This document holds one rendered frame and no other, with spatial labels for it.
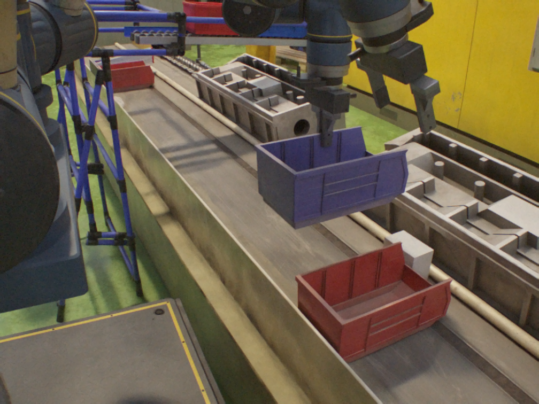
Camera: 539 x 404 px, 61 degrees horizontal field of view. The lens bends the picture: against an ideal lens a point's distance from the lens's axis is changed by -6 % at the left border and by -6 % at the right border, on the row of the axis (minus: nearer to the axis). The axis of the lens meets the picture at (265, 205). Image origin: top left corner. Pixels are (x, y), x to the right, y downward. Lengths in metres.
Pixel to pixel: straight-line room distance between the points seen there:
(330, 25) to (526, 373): 0.91
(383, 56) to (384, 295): 0.72
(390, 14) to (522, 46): 3.25
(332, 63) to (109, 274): 1.94
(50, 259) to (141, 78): 2.62
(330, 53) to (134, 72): 2.30
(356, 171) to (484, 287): 0.48
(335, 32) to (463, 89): 3.26
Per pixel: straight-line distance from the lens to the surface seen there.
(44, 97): 1.22
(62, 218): 0.85
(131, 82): 3.33
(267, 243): 1.52
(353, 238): 1.57
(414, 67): 0.81
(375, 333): 1.12
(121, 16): 2.06
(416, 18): 0.84
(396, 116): 4.99
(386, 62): 0.82
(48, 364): 1.82
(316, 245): 1.52
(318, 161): 1.28
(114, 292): 2.63
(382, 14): 0.77
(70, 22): 1.39
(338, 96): 1.18
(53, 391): 1.72
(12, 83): 0.54
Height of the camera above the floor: 1.58
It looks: 29 degrees down
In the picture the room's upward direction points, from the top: straight up
